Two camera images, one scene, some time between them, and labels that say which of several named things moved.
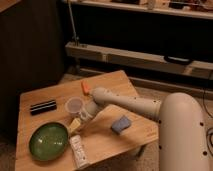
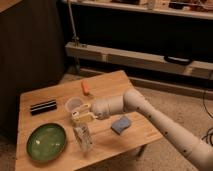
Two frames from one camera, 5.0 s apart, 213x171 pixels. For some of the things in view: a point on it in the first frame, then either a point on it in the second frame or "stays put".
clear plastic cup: x=74 y=105 stays put
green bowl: x=48 y=141 stays put
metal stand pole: x=75 y=37 stays put
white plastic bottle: x=80 y=155 to x=82 y=136
